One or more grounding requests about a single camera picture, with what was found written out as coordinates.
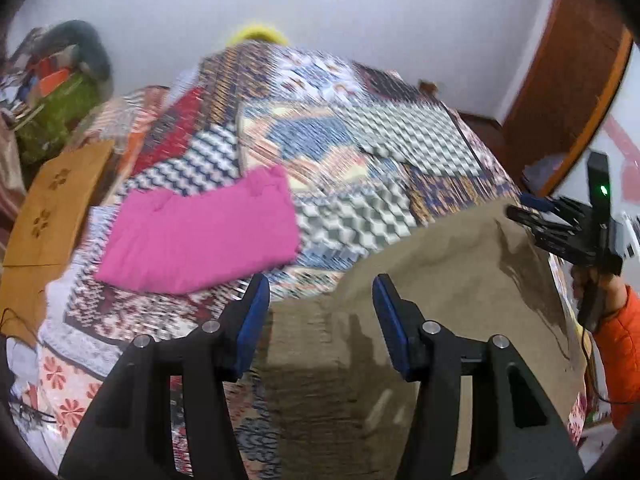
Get striped orange white cloth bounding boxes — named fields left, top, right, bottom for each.
left=65, top=86, right=168, bottom=172

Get patchwork patterned bedsheet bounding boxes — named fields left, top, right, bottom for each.
left=8, top=41, right=591, bottom=480

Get brown wooden door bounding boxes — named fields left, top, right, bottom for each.
left=502, top=0, right=632, bottom=191

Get pink folded pants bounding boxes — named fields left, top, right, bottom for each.
left=94, top=166, right=300, bottom=295

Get tan wooden headboard panel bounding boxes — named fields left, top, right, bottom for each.
left=1, top=140, right=114, bottom=347

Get orange sleeved forearm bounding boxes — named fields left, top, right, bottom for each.
left=594, top=286, right=640, bottom=430

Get yellow round object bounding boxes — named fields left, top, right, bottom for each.
left=226, top=23, right=290, bottom=47

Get dark teal fuzzy cloth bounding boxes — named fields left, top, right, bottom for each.
left=36, top=20, right=112, bottom=82

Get green cloth pile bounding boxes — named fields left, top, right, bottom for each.
left=13, top=73, right=101, bottom=166

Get olive green pants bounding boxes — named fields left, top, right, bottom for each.
left=258, top=202, right=584, bottom=479

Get right hand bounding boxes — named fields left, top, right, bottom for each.
left=570, top=266, right=628, bottom=315

